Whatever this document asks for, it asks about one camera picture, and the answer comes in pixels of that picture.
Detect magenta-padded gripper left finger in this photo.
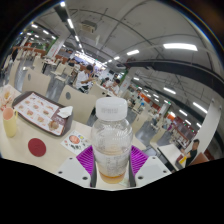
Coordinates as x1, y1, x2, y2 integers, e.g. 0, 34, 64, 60
55, 144, 98, 188

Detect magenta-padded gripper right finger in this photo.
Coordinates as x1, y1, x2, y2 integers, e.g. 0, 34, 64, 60
128, 144, 173, 188

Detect clear plastic bottle white cap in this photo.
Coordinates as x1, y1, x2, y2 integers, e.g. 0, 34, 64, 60
90, 97, 134, 185

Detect beige dining table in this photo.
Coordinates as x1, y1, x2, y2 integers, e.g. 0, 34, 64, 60
156, 143, 185, 172

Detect colourful sticker sheet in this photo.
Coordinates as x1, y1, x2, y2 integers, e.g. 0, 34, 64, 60
60, 129, 93, 155

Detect flat round red coaster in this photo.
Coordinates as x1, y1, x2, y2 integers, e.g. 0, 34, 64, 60
27, 137, 47, 158

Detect crumpled white napkin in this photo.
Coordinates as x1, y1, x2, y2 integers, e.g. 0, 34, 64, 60
57, 105, 74, 119

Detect beige chair round hole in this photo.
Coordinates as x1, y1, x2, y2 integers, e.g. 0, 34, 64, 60
58, 84, 98, 125
21, 68, 53, 98

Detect brown food tray paper liner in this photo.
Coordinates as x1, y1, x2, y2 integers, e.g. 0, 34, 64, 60
11, 90, 74, 137

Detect food wrapper with fries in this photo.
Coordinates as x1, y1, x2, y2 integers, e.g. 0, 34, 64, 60
0, 87, 15, 111

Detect beige dining chairs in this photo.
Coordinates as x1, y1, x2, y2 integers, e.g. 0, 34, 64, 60
6, 54, 161, 134

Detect ceiling lights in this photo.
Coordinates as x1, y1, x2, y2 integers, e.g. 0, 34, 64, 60
19, 1, 209, 129

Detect ceiling air conditioner unit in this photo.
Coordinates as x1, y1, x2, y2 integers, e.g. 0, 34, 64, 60
79, 20, 98, 34

